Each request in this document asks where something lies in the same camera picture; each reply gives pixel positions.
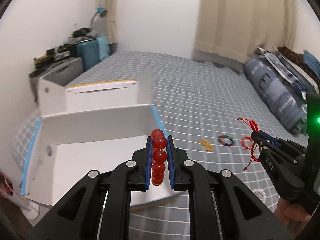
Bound red braided cord bracelet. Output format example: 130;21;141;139
236;116;261;172

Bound yellow amber bead bracelet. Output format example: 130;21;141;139
199;138;214;152

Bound red bead bracelet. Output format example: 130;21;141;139
150;128;168;186

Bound right hand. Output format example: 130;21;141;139
274;198;312;239

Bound blue patterned pillow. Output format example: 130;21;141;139
244;55;307;134

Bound grey checked bed sheet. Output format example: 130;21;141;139
11;50;308;240

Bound folded patterned blankets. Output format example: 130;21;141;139
256;47;319;101

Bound white cardboard box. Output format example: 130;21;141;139
19;70;181;211

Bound grey hard case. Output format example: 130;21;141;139
29;57;84;87

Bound teal suitcase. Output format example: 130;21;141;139
75;36;110;72

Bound blue desk lamp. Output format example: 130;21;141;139
90;6;107;30

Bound tied beige curtain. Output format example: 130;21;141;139
97;0;118;44

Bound white pearl bracelet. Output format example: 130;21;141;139
252;189;266;202

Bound multicolour bead bracelet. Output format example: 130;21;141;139
217;134;235;146

